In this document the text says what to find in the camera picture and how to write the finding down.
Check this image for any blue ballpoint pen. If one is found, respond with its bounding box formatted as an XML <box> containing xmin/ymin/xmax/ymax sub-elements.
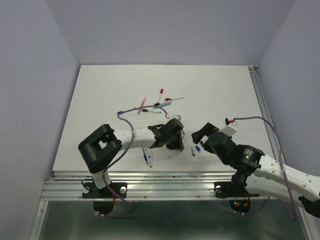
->
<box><xmin>142</xmin><ymin>148</ymin><xmax>149</xmax><ymax>165</ymax></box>

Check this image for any translucent red pen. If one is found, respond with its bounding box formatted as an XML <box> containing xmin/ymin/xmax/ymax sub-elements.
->
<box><xmin>137</xmin><ymin>97</ymin><xmax>147</xmax><ymax>115</ymax></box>

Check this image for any white marker blue cap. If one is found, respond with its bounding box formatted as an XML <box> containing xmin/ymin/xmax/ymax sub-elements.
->
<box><xmin>145</xmin><ymin>148</ymin><xmax>151</xmax><ymax>165</ymax></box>

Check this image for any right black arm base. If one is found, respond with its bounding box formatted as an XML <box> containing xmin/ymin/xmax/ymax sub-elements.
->
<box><xmin>213</xmin><ymin>171</ymin><xmax>252</xmax><ymax>214</ymax></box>

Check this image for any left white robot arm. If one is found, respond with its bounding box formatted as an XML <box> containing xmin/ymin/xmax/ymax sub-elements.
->
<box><xmin>78</xmin><ymin>118</ymin><xmax>184</xmax><ymax>197</ymax></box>

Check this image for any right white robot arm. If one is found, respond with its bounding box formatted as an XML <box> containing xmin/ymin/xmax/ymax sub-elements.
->
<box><xmin>191</xmin><ymin>123</ymin><xmax>320</xmax><ymax>218</ymax></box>

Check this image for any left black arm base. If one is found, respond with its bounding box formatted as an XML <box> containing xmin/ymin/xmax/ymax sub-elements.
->
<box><xmin>81</xmin><ymin>180</ymin><xmax>132</xmax><ymax>218</ymax></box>

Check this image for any light blue pen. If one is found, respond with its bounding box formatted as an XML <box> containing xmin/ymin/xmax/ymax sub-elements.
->
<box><xmin>153</xmin><ymin>101</ymin><xmax>172</xmax><ymax>109</ymax></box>

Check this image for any thin white red pen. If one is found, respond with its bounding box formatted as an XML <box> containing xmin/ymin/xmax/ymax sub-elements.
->
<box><xmin>164</xmin><ymin>97</ymin><xmax>184</xmax><ymax>102</ymax></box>

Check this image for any thin pen black cap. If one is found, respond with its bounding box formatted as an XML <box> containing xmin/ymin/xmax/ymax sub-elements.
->
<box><xmin>142</xmin><ymin>108</ymin><xmax>162</xmax><ymax>114</ymax></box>

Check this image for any uncapped white blue marker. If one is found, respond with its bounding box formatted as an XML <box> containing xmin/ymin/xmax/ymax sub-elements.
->
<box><xmin>149</xmin><ymin>149</ymin><xmax>153</xmax><ymax>168</ymax></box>

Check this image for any white marker red cap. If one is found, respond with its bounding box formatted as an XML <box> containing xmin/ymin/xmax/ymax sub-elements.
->
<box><xmin>157</xmin><ymin>88</ymin><xmax>164</xmax><ymax>103</ymax></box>

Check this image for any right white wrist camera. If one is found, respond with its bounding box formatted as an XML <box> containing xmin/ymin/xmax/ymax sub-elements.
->
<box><xmin>219</xmin><ymin>123</ymin><xmax>238</xmax><ymax>137</ymax></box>

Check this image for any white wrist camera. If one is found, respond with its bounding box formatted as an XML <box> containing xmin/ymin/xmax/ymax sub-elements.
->
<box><xmin>167</xmin><ymin>114</ymin><xmax>182</xmax><ymax>121</ymax></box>
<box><xmin>219</xmin><ymin>123</ymin><xmax>238</xmax><ymax>137</ymax></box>

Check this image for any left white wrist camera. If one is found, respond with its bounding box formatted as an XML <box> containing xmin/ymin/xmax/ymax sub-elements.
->
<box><xmin>167</xmin><ymin>114</ymin><xmax>182</xmax><ymax>121</ymax></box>

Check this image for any aluminium right side rail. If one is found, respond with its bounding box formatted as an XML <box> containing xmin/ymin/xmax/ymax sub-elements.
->
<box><xmin>248</xmin><ymin>65</ymin><xmax>286</xmax><ymax>164</ymax></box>

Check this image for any aluminium rail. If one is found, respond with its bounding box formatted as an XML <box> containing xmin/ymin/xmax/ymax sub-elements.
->
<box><xmin>30</xmin><ymin>171</ymin><xmax>320</xmax><ymax>240</ymax></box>
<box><xmin>248</xmin><ymin>65</ymin><xmax>286</xmax><ymax>164</ymax></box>

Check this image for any aluminium front rail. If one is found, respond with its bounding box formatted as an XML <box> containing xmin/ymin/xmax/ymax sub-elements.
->
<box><xmin>30</xmin><ymin>171</ymin><xmax>320</xmax><ymax>240</ymax></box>

